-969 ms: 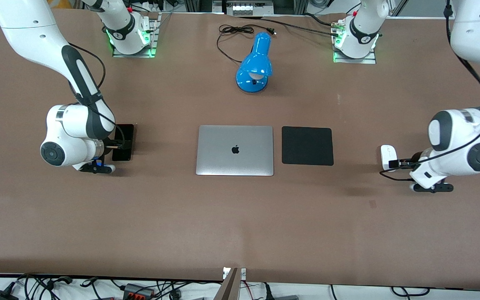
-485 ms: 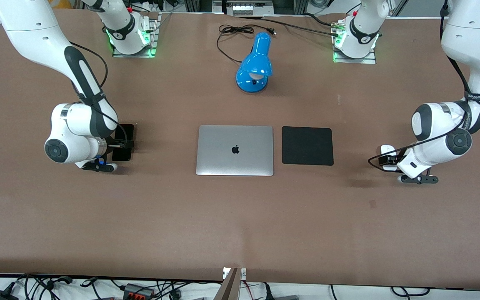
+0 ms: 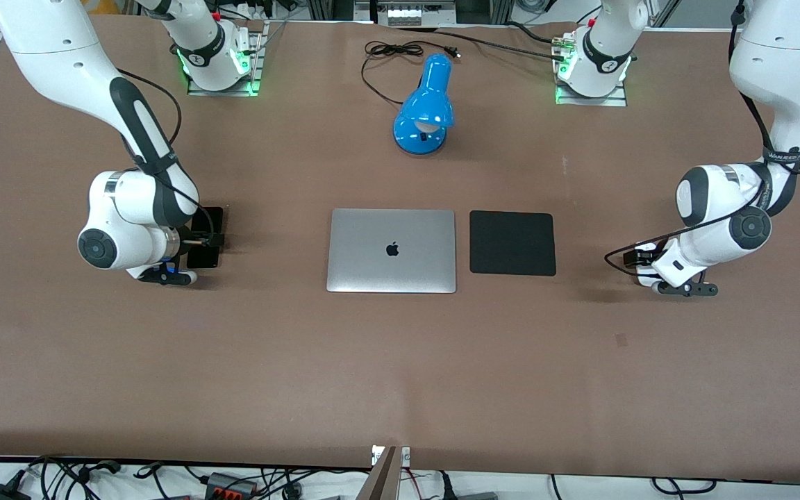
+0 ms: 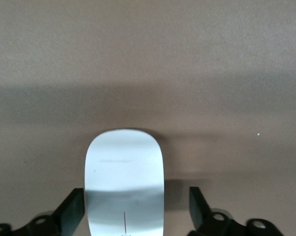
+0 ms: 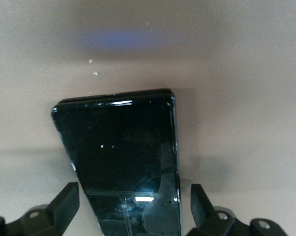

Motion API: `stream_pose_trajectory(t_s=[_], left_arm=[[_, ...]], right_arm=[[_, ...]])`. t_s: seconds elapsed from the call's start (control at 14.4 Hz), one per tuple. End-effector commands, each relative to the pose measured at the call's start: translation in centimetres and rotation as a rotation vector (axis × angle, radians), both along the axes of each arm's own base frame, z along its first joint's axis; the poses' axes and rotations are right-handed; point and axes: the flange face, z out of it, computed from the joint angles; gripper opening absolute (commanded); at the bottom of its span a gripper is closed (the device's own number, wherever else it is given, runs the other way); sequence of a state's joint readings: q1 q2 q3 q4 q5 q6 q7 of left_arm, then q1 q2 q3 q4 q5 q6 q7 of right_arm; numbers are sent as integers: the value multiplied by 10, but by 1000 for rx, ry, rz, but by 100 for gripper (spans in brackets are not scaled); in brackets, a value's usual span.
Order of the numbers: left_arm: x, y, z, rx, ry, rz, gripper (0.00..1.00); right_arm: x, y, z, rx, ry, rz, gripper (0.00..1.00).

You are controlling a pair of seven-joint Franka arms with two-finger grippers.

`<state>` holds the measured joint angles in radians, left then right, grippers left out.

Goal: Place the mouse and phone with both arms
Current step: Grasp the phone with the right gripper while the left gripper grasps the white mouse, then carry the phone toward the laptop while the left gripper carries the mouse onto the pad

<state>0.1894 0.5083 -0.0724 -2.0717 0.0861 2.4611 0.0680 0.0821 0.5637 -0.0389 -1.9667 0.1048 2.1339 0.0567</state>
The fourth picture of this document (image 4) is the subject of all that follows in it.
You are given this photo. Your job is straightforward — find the white computer mouse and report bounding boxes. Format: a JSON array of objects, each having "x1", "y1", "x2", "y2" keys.
[{"x1": 84, "y1": 127, "x2": 167, "y2": 236}]

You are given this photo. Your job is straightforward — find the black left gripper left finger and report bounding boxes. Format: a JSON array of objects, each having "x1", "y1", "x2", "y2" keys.
[{"x1": 0, "y1": 187, "x2": 86, "y2": 236}]

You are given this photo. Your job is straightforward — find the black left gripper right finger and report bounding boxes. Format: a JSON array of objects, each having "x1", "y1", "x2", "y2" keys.
[{"x1": 188, "y1": 186, "x2": 288, "y2": 236}]

